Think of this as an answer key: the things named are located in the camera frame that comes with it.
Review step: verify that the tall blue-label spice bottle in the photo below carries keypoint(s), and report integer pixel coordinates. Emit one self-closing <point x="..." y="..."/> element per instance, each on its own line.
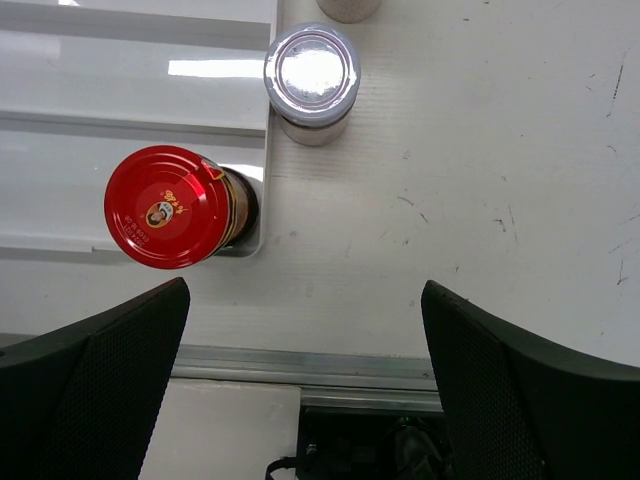
<point x="349" y="11"/>

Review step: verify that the white plastic organizer tray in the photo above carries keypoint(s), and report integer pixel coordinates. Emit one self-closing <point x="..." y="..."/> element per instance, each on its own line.
<point x="86" y="83"/>

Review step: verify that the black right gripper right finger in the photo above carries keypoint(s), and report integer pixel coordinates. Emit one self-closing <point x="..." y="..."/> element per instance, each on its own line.
<point x="519" y="406"/>

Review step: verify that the red-lid chili sauce jar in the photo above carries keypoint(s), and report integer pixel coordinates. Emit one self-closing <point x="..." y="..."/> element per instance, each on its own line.
<point x="168" y="207"/>

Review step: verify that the short silver-lid jar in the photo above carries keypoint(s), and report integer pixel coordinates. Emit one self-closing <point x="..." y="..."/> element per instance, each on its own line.
<point x="312" y="76"/>

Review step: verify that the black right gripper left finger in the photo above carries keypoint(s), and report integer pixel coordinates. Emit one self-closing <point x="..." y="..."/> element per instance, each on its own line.
<point x="81" y="402"/>

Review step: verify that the aluminium table edge rail front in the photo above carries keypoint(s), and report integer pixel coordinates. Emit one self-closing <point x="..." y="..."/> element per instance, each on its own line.
<point x="329" y="381"/>

